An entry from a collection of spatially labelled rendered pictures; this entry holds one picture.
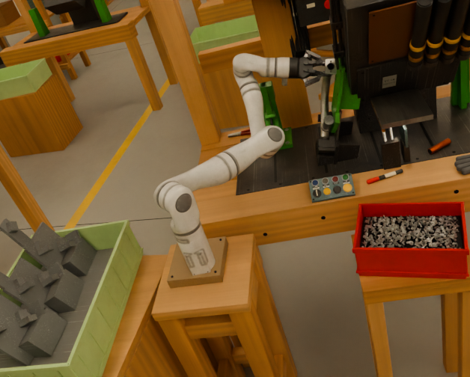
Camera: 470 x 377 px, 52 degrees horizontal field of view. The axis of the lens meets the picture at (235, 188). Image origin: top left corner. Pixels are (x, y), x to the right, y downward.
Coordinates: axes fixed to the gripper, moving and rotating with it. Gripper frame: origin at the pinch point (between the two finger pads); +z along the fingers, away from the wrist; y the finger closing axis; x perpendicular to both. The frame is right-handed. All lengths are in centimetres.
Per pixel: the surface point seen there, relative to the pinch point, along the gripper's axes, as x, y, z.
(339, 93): -7.0, -11.5, 3.1
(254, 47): 27.3, 19.5, -27.2
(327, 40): 25.0, 22.1, 3.3
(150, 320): -1, -92, -60
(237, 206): 8, -51, -31
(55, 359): -18, -103, -85
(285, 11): 8.6, 26.3, -15.5
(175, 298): -12, -83, -50
